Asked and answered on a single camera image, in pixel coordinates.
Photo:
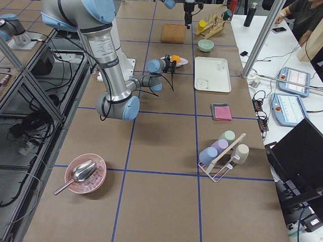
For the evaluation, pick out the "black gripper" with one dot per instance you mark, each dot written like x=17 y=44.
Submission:
x=187 y=10
x=168 y=62

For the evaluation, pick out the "orange fruit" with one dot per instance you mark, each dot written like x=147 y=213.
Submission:
x=175 y=58

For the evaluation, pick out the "cream bear tray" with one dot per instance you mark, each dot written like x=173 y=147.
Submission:
x=212 y=74

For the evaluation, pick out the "yellow cup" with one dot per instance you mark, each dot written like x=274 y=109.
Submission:
x=201 y=25

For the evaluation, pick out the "wooden drying rack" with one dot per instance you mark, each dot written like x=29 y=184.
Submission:
x=215 y=24

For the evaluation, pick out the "wooden cutting board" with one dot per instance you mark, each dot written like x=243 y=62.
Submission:
x=173 y=33

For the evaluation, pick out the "green bowl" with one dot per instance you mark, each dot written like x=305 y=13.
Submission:
x=205 y=45

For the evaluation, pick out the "dark green cup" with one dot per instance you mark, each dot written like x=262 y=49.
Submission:
x=226 y=15

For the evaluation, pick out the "red cylinder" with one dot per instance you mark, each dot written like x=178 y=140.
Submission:
x=233 y=4

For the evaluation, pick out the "grey cloth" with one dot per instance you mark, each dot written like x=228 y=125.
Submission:
x=213 y=105

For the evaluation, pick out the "black water bottle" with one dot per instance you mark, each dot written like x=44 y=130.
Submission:
x=250 y=15

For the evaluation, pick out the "small black sensor device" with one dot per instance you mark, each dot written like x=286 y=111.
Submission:
x=244 y=53

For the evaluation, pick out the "pink cloth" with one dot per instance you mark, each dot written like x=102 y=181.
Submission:
x=222 y=113

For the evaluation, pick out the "smartphone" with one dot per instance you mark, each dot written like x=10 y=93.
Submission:
x=279 y=30

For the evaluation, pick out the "purple cup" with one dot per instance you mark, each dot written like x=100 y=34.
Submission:
x=220 y=145

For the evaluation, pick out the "blue cup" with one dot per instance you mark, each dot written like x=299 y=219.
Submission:
x=207 y=155

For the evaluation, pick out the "beige cup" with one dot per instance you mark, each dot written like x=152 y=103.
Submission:
x=242 y=151

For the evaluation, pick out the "white cup rack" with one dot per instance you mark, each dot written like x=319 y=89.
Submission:
x=223 y=163

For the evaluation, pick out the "far teach pendant tablet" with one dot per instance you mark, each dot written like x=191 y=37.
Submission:
x=297 y=76

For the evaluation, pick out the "teach pendant tablet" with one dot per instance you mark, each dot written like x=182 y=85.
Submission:
x=297 y=76
x=288 y=109

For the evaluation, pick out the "person in black shirt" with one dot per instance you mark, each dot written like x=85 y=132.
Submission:
x=308 y=15

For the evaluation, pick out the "near teach pendant tablet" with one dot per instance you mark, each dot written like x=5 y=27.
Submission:
x=288 y=109

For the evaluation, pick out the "metal spoon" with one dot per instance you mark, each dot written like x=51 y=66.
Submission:
x=80 y=173

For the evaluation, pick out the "pink bowl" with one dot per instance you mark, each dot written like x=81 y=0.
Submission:
x=94 y=182

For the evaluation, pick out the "black monitor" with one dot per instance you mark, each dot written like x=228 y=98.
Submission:
x=297 y=160

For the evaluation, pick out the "aluminium frame post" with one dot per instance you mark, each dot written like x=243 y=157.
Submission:
x=276 y=8

